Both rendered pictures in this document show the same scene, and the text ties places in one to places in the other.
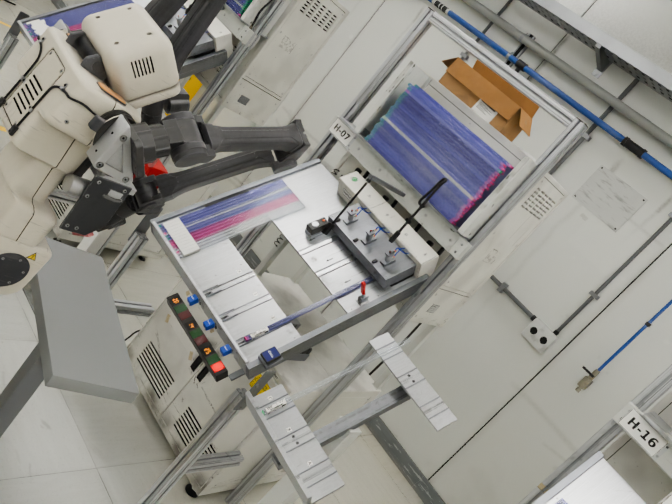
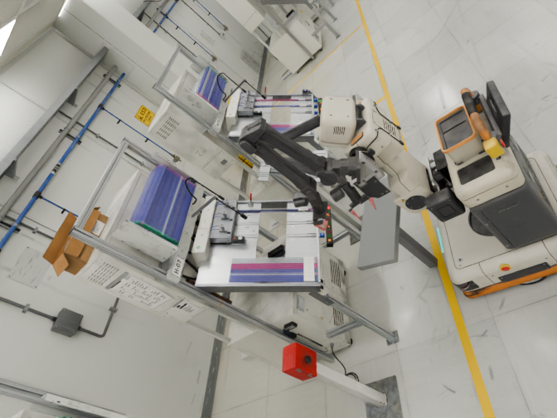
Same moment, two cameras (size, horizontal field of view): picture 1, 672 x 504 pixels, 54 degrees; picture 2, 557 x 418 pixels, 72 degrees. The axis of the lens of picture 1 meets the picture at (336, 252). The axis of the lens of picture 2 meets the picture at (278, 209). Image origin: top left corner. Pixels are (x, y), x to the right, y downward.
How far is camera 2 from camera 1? 2.86 m
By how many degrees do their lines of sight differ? 78
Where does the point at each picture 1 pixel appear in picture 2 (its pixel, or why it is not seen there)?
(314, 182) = (212, 272)
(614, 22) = not seen: outside the picture
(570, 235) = (65, 282)
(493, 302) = (123, 313)
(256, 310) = (297, 220)
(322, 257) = (249, 230)
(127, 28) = (338, 104)
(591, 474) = (236, 134)
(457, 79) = (82, 246)
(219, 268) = (300, 245)
